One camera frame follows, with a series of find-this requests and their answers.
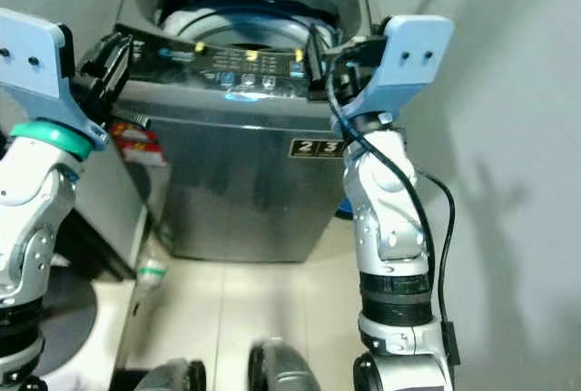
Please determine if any grey top-load washing machine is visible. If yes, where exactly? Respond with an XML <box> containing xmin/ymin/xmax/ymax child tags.
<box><xmin>113</xmin><ymin>0</ymin><xmax>388</xmax><ymax>263</ymax></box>

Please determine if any robot right leg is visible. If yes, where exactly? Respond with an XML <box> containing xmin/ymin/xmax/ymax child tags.
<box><xmin>246</xmin><ymin>340</ymin><xmax>339</xmax><ymax>391</ymax></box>

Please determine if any round grey floor disc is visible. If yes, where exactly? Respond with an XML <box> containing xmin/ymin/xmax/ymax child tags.
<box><xmin>42</xmin><ymin>264</ymin><xmax>99</xmax><ymax>381</ymax></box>

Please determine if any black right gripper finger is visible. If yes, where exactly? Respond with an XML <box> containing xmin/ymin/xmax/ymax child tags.
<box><xmin>312</xmin><ymin>23</ymin><xmax>333</xmax><ymax>93</ymax></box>

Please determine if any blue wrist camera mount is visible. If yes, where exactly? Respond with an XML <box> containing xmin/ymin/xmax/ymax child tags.
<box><xmin>336</xmin><ymin>15</ymin><xmax>456</xmax><ymax>131</ymax></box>
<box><xmin>0</xmin><ymin>7</ymin><xmax>108</xmax><ymax>150</ymax></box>

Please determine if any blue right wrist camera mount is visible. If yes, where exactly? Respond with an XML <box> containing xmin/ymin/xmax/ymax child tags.
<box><xmin>336</xmin><ymin>15</ymin><xmax>456</xmax><ymax>131</ymax></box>

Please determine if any robot leg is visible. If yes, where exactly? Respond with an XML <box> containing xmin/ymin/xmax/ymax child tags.
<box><xmin>246</xmin><ymin>340</ymin><xmax>339</xmax><ymax>391</ymax></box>
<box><xmin>134</xmin><ymin>358</ymin><xmax>206</xmax><ymax>391</ymax></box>

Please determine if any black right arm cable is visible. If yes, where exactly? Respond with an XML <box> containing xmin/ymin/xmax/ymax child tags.
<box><xmin>325</xmin><ymin>54</ymin><xmax>461</xmax><ymax>369</ymax></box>

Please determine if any clear bottle with green band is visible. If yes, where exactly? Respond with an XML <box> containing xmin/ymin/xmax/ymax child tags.
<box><xmin>136</xmin><ymin>255</ymin><xmax>168</xmax><ymax>288</ymax></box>

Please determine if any blue plastic basin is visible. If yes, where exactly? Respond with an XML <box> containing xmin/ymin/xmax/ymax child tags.
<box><xmin>335</xmin><ymin>195</ymin><xmax>356</xmax><ymax>220</ymax></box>

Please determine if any red printed packet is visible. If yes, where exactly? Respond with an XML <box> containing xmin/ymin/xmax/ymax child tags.
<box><xmin>111</xmin><ymin>122</ymin><xmax>170</xmax><ymax>168</ymax></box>

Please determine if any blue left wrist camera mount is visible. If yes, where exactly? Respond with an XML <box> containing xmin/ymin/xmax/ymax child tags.
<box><xmin>0</xmin><ymin>7</ymin><xmax>108</xmax><ymax>150</ymax></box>

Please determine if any robot left leg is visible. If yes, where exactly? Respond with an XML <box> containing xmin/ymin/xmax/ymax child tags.
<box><xmin>134</xmin><ymin>358</ymin><xmax>206</xmax><ymax>391</ymax></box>

